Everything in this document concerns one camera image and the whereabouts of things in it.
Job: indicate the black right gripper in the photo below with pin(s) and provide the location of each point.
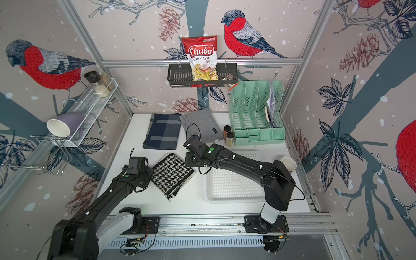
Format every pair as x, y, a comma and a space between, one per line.
187, 158

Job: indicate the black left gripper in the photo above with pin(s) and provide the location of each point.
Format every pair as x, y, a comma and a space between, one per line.
150, 170

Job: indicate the black white houndstooth scarf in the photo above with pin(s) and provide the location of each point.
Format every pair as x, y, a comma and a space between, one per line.
171, 174

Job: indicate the grey scarf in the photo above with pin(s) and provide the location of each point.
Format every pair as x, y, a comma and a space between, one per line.
202, 124

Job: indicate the navy plaid scarf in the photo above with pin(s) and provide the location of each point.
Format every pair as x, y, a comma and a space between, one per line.
163, 132

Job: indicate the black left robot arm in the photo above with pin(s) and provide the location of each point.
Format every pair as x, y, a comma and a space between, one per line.
84, 236

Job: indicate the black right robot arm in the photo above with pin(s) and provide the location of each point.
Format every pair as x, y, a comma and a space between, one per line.
276, 180

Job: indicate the white plastic basket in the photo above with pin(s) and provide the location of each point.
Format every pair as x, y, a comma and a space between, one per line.
223, 186

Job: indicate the beige spice jar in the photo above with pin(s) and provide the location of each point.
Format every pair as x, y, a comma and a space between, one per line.
229, 139

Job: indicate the orange spice jar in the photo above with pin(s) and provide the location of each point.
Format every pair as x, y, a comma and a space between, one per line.
226, 130

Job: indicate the mint green file organizer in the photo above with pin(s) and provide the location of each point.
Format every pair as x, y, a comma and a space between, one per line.
248, 115

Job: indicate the dark green paper cup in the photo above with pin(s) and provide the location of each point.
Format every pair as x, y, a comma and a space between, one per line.
289, 163

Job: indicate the purple paper cup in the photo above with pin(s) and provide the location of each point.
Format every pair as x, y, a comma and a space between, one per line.
65, 125

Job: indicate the red cassava chips bag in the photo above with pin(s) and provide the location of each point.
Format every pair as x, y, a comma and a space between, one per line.
202, 55

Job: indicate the black lid jar on shelf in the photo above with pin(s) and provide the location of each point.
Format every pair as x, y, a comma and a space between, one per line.
93, 78

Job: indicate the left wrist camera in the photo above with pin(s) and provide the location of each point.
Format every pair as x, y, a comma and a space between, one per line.
137, 162

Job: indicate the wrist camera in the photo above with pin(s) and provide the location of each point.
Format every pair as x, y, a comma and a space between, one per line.
194, 144
137, 162

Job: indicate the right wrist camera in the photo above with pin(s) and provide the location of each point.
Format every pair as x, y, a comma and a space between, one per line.
194, 144

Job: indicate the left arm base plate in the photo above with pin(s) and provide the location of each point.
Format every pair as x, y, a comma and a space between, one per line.
140, 225

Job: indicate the black wall basket shelf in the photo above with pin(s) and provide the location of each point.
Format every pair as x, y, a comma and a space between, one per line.
189, 76

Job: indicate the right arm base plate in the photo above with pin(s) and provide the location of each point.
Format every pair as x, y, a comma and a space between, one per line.
255, 224

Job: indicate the white wire wall shelf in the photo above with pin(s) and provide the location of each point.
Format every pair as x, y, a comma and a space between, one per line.
84, 113

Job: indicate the chrome wire cup holder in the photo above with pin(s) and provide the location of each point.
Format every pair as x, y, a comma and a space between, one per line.
36, 154

